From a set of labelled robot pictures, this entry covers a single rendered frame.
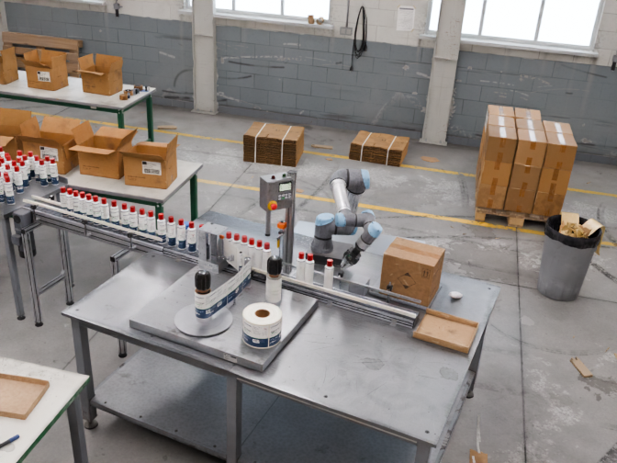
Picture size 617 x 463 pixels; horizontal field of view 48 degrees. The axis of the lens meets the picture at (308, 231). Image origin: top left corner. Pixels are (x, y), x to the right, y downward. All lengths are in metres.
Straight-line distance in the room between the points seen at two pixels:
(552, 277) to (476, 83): 3.75
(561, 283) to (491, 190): 1.50
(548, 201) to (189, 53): 5.25
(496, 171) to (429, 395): 3.91
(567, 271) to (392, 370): 2.70
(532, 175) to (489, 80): 2.32
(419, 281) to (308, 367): 0.87
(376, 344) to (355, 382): 0.35
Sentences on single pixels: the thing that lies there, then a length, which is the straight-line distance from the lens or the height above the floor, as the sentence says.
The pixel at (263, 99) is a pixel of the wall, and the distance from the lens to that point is 9.61.
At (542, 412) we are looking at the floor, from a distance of 4.85.
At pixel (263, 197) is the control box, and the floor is 1.37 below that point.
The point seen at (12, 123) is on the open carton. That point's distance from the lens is 6.34.
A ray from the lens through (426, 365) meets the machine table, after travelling 3.61.
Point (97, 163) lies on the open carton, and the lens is 5.73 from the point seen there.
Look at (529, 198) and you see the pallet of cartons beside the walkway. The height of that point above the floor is 0.31.
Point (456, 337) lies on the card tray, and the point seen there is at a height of 0.83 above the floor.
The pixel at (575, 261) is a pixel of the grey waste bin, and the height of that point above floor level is 0.40.
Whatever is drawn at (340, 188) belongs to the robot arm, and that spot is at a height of 1.44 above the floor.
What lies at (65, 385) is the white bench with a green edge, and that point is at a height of 0.80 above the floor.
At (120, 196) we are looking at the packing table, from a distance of 5.46.
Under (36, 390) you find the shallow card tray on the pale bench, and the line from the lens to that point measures 3.53.
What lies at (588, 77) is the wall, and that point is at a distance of 9.12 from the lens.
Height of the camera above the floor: 3.00
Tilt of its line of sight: 27 degrees down
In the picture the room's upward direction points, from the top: 3 degrees clockwise
